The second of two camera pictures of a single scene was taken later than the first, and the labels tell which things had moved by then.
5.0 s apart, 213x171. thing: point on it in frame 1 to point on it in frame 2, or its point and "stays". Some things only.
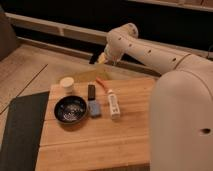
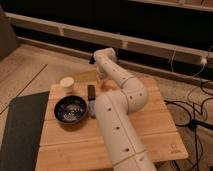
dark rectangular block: x=91 y=92 stays
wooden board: x=96 y=124 stays
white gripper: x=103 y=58 to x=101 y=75
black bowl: x=70 y=109 stays
